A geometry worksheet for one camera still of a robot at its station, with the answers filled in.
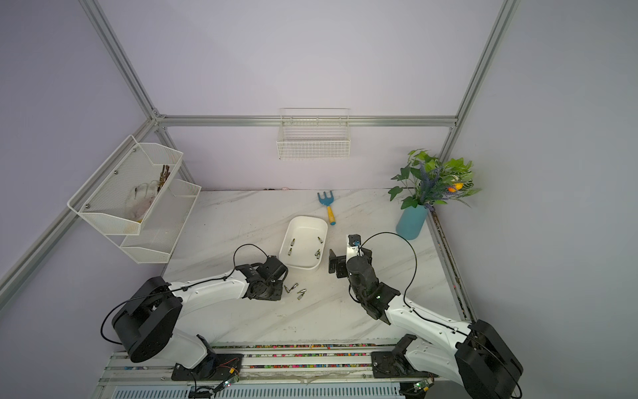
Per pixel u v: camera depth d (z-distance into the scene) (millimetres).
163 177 812
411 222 1037
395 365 649
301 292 884
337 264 728
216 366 713
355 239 688
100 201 686
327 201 1171
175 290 474
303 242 1012
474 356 405
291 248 1004
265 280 662
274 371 734
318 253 981
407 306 544
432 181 790
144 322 431
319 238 1037
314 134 962
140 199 781
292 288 901
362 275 590
